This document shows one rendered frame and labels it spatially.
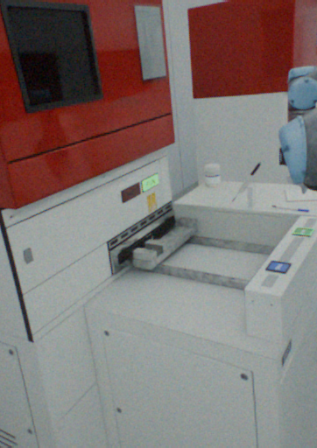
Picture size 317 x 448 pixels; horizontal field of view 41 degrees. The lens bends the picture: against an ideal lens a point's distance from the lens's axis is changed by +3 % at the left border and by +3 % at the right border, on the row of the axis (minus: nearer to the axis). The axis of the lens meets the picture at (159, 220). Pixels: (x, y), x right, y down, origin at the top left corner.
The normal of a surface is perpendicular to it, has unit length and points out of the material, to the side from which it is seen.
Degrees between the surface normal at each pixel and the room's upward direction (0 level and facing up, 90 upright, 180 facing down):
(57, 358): 90
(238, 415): 90
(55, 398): 90
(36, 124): 90
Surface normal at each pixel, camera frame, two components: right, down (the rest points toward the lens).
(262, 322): -0.52, 0.36
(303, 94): -0.26, 0.37
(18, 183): 0.85, 0.10
